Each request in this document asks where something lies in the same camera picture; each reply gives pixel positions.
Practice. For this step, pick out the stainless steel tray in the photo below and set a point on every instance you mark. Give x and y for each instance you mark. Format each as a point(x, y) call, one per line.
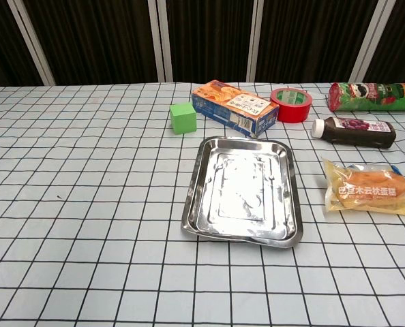
point(243, 190)

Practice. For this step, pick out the dark grape juice bottle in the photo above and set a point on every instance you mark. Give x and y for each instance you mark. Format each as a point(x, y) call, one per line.
point(356, 131)

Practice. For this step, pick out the green cube block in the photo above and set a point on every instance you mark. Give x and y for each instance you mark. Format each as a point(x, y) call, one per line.
point(183, 117)

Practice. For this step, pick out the white checkered tablecloth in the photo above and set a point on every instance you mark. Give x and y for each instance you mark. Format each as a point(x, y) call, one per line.
point(86, 204)

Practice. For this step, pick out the dark curtain panel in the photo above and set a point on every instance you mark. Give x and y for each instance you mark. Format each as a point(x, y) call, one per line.
point(211, 39)
point(313, 39)
point(100, 41)

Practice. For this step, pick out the green chips can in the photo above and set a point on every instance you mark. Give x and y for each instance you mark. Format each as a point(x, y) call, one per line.
point(373, 97)

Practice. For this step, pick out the red tape roll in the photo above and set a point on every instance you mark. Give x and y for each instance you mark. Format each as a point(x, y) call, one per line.
point(291, 108)

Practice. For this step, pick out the orange and blue cracker box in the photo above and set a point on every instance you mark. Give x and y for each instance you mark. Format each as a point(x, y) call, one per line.
point(233, 107)

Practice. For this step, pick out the white screen frame post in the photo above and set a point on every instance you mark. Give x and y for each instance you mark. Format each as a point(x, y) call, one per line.
point(367, 39)
point(253, 39)
point(30, 41)
point(160, 39)

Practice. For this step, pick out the packaged bread in clear wrapper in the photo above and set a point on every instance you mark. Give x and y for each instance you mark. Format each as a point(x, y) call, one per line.
point(369, 190)

